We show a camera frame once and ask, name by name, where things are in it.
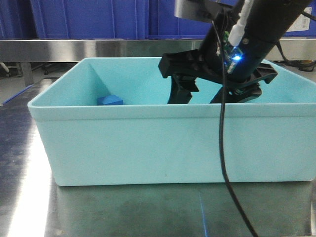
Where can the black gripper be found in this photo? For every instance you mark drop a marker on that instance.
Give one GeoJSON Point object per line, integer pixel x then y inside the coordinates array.
{"type": "Point", "coordinates": [238, 69]}

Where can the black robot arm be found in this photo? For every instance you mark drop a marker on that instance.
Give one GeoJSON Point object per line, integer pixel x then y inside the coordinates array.
{"type": "Point", "coordinates": [268, 19]}

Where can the small blue cube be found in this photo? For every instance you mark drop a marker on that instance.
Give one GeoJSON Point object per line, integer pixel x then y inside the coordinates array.
{"type": "Point", "coordinates": [109, 100]}

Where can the blue crate behind middle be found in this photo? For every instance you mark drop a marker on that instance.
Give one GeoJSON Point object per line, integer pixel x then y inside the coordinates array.
{"type": "Point", "coordinates": [164, 25]}

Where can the blue crate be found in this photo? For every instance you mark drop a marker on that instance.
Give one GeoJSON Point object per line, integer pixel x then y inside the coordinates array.
{"type": "Point", "coordinates": [91, 19]}
{"type": "Point", "coordinates": [312, 29]}
{"type": "Point", "coordinates": [164, 25]}

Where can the light teal plastic tub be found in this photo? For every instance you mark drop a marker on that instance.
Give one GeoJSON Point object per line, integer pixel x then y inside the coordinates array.
{"type": "Point", "coordinates": [148, 141]}

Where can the white paper label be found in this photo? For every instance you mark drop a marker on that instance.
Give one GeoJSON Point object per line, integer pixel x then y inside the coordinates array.
{"type": "Point", "coordinates": [302, 23]}

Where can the blue crate behind right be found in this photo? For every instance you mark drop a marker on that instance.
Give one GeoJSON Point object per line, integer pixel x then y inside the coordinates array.
{"type": "Point", "coordinates": [312, 29]}

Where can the blue crate behind left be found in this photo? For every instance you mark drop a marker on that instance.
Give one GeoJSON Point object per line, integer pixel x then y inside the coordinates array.
{"type": "Point", "coordinates": [91, 19]}

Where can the stainless steel shelf rail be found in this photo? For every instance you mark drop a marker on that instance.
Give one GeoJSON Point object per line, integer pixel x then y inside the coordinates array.
{"type": "Point", "coordinates": [74, 50]}

